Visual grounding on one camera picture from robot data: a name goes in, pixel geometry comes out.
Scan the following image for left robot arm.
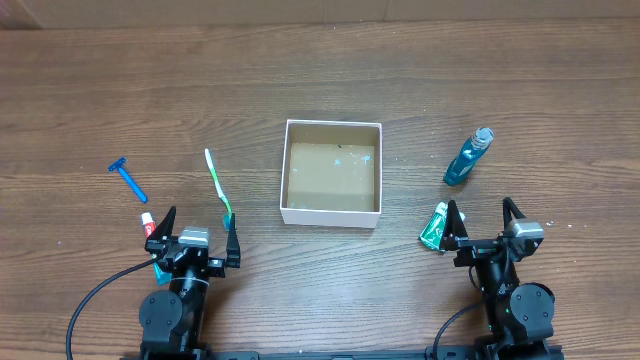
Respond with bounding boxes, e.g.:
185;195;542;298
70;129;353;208
139;207;241;359

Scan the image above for blue disposable razor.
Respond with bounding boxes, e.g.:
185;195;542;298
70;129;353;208
108;157;148;204

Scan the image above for green white toothbrush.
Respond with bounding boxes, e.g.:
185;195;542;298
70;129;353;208
204;148;233;231

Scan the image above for green white soap packet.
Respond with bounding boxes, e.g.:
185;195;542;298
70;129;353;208
418;202;448;251

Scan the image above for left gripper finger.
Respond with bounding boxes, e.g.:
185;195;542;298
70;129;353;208
226;213;241;260
148;206;176;240

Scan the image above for teal mouthwash bottle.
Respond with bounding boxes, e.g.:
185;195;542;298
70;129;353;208
443;127;494;186

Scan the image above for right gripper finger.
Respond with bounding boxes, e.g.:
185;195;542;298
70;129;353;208
442;200;468;240
502;197;525;228

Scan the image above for red teal toothpaste tube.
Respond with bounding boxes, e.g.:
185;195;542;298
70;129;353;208
141;212;172;286

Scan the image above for right black cable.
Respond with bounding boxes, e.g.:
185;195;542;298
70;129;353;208
431;299;486;360

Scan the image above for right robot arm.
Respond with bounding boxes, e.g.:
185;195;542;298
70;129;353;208
425;197;564;360

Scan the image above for white cardboard box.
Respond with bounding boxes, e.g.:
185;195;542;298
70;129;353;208
279;119;383;229

